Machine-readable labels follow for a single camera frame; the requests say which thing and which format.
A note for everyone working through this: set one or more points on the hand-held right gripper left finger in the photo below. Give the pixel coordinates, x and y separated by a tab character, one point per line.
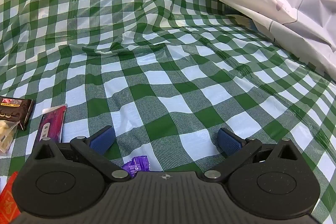
101	139

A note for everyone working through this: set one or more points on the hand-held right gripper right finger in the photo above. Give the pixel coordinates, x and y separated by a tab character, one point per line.
229	141

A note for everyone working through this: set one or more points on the purple snack packet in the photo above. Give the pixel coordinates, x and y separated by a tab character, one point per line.
137	165

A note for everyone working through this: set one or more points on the dark brown chocolate packet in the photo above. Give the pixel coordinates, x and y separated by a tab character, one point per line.
15	111

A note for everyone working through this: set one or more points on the red square packet gold print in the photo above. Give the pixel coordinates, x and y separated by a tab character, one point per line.
8	197

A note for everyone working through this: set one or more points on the magenta snack packet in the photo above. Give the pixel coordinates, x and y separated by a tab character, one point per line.
53	124

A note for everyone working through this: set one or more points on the beige snack packet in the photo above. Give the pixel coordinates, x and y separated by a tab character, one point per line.
6	134

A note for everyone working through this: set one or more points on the green checkered cloth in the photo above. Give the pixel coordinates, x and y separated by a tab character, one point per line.
131	29

